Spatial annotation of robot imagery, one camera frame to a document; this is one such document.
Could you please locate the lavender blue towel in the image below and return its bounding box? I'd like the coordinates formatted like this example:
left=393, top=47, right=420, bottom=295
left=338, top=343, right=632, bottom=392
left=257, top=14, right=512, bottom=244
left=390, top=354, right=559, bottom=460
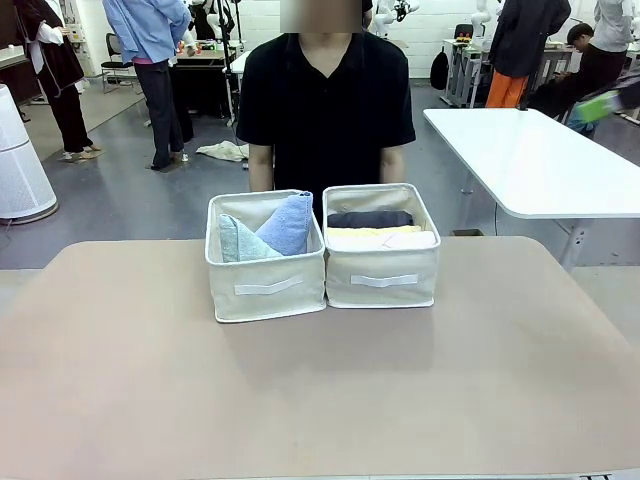
left=254, top=192, right=315, bottom=257

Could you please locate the pink towel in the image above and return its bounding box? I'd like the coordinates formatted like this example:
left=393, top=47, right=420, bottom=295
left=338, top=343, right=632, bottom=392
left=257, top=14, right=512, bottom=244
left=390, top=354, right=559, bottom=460
left=327, top=231, right=436, bottom=252

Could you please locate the yellow towel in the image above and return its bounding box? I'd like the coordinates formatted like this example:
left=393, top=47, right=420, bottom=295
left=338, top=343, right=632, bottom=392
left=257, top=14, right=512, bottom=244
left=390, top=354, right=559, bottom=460
left=327, top=224, right=423, bottom=238

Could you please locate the dark grey towel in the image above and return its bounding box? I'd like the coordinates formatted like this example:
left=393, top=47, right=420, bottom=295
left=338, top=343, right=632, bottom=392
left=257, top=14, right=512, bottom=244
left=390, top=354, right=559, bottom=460
left=327, top=210, right=415, bottom=230

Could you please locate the teal towel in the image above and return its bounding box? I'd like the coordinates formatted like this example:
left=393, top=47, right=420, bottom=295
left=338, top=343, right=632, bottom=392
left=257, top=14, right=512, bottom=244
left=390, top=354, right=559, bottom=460
left=218, top=213, right=284, bottom=264

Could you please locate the person's right forearm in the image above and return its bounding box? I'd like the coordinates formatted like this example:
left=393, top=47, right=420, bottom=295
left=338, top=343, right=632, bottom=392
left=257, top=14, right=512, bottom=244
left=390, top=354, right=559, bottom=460
left=248, top=142, right=276, bottom=192

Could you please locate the person's left forearm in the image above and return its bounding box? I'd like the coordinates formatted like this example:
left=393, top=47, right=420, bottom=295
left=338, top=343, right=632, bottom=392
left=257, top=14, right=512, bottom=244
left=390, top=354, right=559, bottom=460
left=379, top=144, right=406, bottom=184

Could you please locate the cream fabric storage bin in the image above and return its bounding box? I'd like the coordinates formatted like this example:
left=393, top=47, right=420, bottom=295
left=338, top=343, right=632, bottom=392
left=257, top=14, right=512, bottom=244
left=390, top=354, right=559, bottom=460
left=322, top=182, right=442, bottom=310
left=203, top=188, right=327, bottom=324

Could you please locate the crumpled cloth on floor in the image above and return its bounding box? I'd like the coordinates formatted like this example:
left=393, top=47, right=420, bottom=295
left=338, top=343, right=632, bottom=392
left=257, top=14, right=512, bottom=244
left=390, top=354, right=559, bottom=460
left=195, top=140, right=250, bottom=164

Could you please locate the person in black shirt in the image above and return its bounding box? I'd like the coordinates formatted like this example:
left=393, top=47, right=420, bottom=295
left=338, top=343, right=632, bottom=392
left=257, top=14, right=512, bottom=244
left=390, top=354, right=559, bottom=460
left=236, top=0, right=418, bottom=194

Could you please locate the black tripod pole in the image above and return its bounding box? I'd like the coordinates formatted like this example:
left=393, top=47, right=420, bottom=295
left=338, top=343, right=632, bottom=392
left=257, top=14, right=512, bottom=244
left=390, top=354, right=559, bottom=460
left=222, top=0, right=240, bottom=127

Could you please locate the black work table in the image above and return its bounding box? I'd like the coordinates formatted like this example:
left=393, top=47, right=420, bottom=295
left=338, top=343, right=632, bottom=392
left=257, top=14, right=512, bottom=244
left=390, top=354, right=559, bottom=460
left=168, top=47, right=236, bottom=121

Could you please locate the black backpack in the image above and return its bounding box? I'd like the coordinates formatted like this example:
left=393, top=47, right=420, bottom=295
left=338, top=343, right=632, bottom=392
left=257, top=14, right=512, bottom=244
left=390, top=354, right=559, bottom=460
left=429, top=48, right=451, bottom=92

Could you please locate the grey metal workbench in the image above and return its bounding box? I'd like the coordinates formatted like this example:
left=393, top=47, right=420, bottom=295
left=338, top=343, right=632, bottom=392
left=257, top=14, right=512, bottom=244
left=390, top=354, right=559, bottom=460
left=443, top=38, right=496, bottom=110

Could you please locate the white table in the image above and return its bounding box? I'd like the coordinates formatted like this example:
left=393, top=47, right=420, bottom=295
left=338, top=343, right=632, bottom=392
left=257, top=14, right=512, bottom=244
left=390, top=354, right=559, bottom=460
left=422, top=107, right=640, bottom=274

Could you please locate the bystander in blue shirt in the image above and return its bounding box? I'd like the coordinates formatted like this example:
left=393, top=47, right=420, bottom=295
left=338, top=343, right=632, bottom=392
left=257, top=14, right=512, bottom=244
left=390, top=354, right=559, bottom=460
left=102, top=0, right=195, bottom=172

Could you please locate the black office chair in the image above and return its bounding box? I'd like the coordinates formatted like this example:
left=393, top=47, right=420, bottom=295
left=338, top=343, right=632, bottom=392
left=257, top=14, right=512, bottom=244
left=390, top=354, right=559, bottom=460
left=101, top=32, right=137, bottom=95

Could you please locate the bystander in orange trousers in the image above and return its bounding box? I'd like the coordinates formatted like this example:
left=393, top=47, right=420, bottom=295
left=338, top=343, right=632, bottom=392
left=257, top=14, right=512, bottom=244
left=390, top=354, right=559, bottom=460
left=487, top=0, right=572, bottom=109

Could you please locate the green box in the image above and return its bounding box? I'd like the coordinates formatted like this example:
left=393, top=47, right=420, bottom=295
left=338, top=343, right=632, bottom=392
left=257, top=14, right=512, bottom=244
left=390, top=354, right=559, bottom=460
left=572, top=89, right=624, bottom=125

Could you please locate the white cylindrical air purifier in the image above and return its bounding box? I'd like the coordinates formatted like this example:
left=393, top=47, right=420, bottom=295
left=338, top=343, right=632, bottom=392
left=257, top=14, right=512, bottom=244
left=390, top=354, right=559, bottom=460
left=0, top=83, right=59, bottom=225

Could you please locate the bystander in dark vest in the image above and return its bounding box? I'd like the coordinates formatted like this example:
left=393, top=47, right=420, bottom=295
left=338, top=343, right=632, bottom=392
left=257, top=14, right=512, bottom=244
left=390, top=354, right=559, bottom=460
left=14, top=0, right=96, bottom=162

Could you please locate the seated bystander in black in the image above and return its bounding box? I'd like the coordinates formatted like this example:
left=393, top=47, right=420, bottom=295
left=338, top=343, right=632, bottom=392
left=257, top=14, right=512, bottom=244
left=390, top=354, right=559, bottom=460
left=529, top=22, right=631, bottom=136

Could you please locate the bystander in grey shirt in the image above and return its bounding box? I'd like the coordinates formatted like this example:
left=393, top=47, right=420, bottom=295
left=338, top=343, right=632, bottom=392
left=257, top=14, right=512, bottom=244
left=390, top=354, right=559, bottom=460
left=593, top=0, right=640, bottom=54

